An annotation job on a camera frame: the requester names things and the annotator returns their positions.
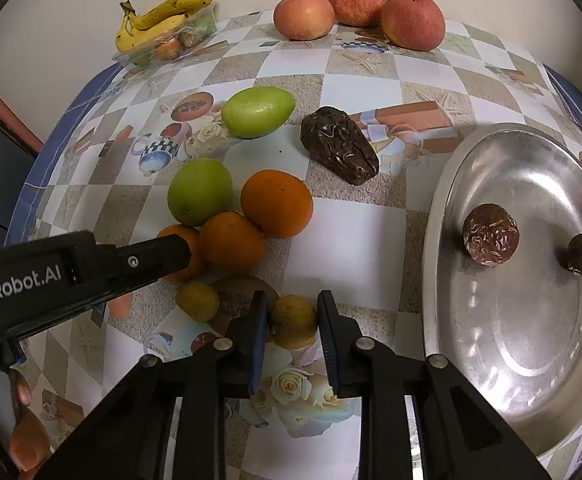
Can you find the green jujube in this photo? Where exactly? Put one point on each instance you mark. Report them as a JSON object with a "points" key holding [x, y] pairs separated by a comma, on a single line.
{"points": [[200, 191]]}

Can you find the steel bowl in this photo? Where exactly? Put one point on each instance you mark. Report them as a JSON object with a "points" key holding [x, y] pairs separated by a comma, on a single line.
{"points": [[521, 320]]}

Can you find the blue tablecloth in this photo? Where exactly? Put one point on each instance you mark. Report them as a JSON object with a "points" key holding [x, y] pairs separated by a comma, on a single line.
{"points": [[27, 187]]}

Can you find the elongated green mango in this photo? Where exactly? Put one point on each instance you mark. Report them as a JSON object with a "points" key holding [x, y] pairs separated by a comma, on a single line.
{"points": [[257, 111]]}

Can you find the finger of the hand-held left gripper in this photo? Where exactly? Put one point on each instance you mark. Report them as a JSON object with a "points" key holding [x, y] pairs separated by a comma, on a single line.
{"points": [[146, 260]]}

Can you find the person's left hand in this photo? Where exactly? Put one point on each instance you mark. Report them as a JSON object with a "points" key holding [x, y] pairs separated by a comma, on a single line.
{"points": [[28, 440]]}

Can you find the orange mandarin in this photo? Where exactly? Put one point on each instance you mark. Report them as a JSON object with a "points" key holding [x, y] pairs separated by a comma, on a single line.
{"points": [[181, 231], [231, 240], [277, 203]]}

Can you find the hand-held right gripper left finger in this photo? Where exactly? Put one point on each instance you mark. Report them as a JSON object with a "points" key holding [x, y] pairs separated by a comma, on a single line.
{"points": [[257, 345]]}

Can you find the brown wooden furniture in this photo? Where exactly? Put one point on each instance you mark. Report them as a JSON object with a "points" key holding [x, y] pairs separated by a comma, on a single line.
{"points": [[16, 127]]}

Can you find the small yellow-brown longan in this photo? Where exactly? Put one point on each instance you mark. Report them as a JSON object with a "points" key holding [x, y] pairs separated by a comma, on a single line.
{"points": [[293, 321], [197, 301]]}

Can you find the red apple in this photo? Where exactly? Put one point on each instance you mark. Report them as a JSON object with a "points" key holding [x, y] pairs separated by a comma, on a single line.
{"points": [[357, 5], [303, 16], [413, 21]]}

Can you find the large dark dried date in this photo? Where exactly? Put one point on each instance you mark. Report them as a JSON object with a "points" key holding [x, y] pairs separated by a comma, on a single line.
{"points": [[338, 147]]}

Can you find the clear plastic container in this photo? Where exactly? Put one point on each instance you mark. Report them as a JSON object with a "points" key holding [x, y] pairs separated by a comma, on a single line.
{"points": [[196, 25]]}

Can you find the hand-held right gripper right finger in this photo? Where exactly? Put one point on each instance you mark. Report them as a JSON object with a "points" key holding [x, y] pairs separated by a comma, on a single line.
{"points": [[329, 347]]}

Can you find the yellow banana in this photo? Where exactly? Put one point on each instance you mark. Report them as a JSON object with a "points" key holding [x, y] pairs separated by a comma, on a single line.
{"points": [[176, 7], [148, 34]]}

